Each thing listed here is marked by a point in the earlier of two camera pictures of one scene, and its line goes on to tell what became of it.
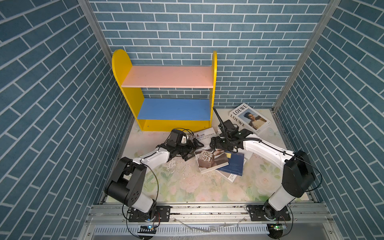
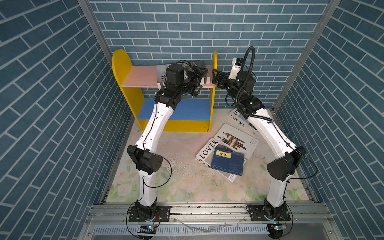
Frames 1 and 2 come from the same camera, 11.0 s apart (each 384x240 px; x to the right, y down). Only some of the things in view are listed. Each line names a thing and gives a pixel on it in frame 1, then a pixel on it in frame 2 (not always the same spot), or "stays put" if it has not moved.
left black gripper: (191, 148) to (194, 80)
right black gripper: (215, 140) to (222, 74)
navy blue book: (236, 163) stays put
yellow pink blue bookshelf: (166, 98) stays put
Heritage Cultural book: (208, 159) to (161, 77)
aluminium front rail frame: (110, 221) stays put
